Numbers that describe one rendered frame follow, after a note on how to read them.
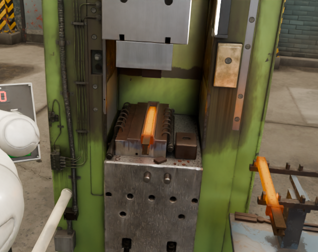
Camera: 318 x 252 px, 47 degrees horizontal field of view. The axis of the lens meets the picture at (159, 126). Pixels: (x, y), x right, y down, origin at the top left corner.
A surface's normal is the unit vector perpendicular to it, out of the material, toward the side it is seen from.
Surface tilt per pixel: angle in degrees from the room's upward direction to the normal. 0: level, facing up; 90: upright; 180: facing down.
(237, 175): 90
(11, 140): 71
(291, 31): 89
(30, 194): 0
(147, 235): 90
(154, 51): 90
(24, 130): 56
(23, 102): 60
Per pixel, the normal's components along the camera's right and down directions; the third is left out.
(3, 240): 1.00, 0.06
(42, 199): 0.05, -0.92
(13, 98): 0.36, -0.12
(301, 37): -0.18, 0.40
